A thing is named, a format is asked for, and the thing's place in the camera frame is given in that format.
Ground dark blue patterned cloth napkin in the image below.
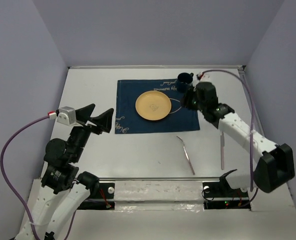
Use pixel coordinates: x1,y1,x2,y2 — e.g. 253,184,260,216
115,79,200,134

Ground tan round plate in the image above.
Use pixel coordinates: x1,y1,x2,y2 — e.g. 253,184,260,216
135,90,172,121

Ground knife with pink handle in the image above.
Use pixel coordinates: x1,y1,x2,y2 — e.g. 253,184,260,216
220,131,225,170

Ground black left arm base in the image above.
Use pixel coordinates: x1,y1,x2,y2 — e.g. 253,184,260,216
78,182,115,211

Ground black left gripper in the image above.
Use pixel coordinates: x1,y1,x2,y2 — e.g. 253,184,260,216
69,102,115,161

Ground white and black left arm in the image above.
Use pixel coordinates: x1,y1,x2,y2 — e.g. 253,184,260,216
15,103,114,240

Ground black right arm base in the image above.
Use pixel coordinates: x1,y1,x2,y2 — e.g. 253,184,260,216
201,169,251,210

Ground dark blue cup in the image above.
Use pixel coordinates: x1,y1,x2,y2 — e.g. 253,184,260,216
175,72,194,93

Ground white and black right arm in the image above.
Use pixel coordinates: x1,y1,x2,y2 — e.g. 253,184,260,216
181,81,295,196

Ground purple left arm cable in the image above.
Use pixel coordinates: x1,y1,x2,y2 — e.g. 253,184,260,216
0,112,76,240

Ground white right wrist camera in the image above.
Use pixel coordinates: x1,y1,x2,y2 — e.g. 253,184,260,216
194,72,211,85

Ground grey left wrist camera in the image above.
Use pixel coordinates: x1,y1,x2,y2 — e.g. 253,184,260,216
57,106,77,126

